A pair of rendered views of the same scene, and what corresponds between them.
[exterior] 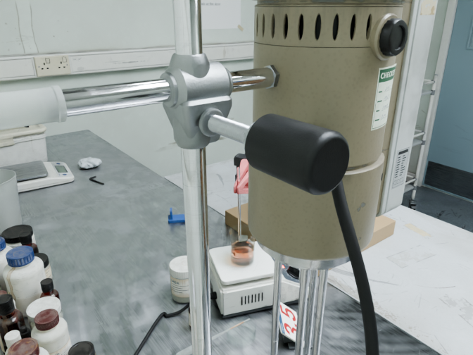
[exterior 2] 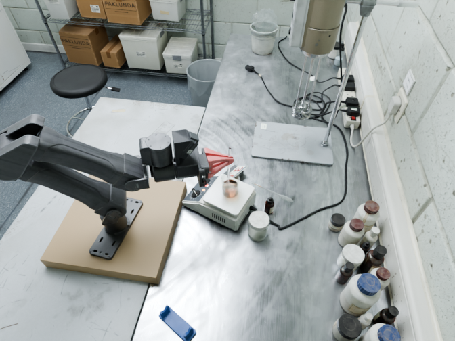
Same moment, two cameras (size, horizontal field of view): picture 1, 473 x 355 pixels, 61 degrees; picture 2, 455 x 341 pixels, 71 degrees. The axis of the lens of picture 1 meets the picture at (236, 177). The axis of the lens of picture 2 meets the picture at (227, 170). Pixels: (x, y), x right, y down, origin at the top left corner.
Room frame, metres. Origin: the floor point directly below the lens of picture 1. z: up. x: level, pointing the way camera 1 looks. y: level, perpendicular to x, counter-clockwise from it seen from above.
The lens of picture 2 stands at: (1.09, 0.40, 1.75)
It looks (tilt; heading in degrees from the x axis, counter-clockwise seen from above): 49 degrees down; 227
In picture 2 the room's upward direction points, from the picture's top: straight up
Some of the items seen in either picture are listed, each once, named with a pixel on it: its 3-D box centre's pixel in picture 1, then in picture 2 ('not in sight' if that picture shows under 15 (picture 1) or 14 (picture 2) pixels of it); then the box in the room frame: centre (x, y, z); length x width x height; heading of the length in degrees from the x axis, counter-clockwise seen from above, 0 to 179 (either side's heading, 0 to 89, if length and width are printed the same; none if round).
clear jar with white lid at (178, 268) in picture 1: (184, 279); (258, 226); (0.69, 0.11, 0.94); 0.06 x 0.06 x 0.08
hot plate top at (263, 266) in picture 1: (242, 261); (229, 193); (0.69, -0.01, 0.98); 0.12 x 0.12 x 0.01; 17
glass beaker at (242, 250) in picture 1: (243, 246); (230, 184); (0.68, -0.01, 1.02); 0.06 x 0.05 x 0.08; 22
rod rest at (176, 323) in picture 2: (185, 214); (176, 322); (1.02, 0.15, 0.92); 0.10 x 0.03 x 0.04; 99
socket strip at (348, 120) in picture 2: not in sight; (347, 95); (-0.09, -0.08, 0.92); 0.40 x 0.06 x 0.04; 38
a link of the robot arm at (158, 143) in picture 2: not in sight; (147, 159); (0.87, -0.11, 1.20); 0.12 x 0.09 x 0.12; 149
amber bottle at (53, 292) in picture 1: (50, 299); (345, 272); (0.62, 0.36, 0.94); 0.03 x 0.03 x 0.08
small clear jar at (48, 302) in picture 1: (46, 320); (350, 258); (0.58, 0.35, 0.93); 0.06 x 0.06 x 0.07
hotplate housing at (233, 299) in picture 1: (254, 276); (221, 199); (0.70, -0.04, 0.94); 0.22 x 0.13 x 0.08; 107
